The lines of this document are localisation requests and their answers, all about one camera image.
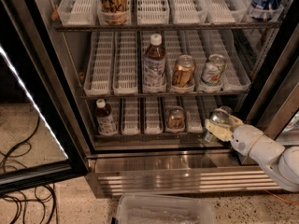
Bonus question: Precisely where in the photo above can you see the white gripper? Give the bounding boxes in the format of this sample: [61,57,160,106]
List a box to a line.
[205,115,263,156]

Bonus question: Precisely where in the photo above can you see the green can front bottom shelf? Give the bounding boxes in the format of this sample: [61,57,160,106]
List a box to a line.
[203,108,231,142]

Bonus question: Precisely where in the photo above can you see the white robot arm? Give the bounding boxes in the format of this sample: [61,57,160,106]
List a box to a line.
[205,115,299,192]

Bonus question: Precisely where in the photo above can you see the green can rear bottom shelf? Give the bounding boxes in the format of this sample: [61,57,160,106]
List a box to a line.
[220,105,233,115]

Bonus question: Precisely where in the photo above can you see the closed right fridge door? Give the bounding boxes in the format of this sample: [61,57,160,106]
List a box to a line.
[234,0,299,139]

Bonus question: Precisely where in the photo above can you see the gold can bottom shelf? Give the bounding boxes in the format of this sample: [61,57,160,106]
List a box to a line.
[167,106,185,130]

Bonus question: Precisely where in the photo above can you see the gold can shelf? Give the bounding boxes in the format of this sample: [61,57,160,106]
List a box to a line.
[167,106,185,130]
[172,55,195,88]

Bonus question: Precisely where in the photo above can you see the white green can middle shelf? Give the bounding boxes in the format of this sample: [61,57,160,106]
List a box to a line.
[201,53,226,86]

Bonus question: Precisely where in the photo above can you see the gold can middle shelf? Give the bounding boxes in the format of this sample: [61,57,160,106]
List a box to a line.
[172,55,195,88]

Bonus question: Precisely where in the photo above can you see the tea bottle middle shelf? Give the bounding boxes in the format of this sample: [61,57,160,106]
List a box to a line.
[143,34,166,93]

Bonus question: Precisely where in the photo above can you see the tea bottle shelf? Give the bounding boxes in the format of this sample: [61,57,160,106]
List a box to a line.
[95,99,118,135]
[143,34,166,93]

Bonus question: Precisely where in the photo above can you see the stainless steel fridge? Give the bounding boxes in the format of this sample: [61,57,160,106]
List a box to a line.
[18,0,299,199]

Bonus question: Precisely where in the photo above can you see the tea bottle bottom shelf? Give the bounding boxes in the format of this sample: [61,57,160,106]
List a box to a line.
[95,99,118,135]

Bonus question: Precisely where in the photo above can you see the gold bottle top shelf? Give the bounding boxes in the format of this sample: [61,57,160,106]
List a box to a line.
[98,0,129,25]

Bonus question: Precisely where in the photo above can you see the open glass fridge door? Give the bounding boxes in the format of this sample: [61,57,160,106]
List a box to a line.
[0,0,89,195]

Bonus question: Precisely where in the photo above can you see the clear plastic bin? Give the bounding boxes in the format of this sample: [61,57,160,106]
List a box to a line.
[115,194,216,224]

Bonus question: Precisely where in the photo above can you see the orange floor cable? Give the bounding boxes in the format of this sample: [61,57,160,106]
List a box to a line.
[264,189,299,207]

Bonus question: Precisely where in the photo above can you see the black floor cables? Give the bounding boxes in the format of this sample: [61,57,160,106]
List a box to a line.
[0,115,58,224]

